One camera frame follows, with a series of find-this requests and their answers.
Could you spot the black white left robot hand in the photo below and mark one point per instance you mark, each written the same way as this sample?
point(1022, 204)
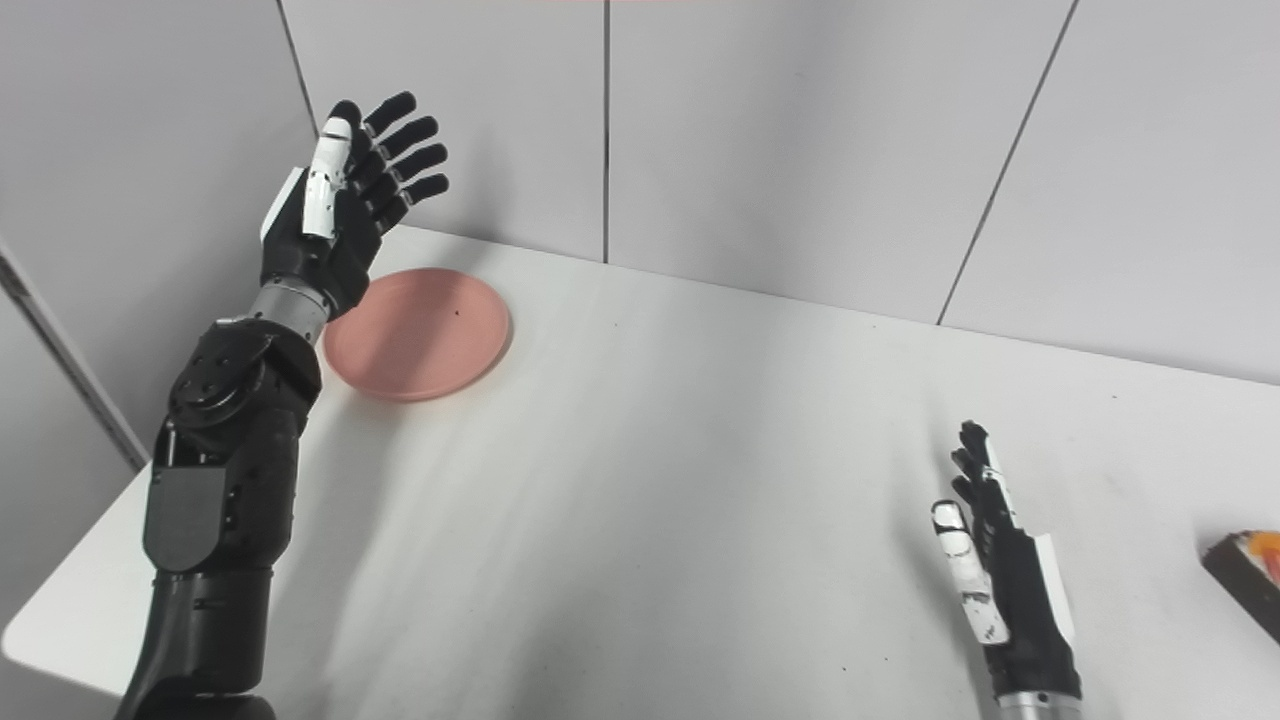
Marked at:
point(320, 260)

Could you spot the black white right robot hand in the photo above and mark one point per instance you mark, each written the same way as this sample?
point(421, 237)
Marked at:
point(1025, 610)

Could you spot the chocolate cake slice with fruit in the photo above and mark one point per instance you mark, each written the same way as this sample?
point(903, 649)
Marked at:
point(1245, 580)

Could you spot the pink round plate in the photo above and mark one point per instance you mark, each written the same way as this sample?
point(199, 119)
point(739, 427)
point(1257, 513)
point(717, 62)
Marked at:
point(430, 340)

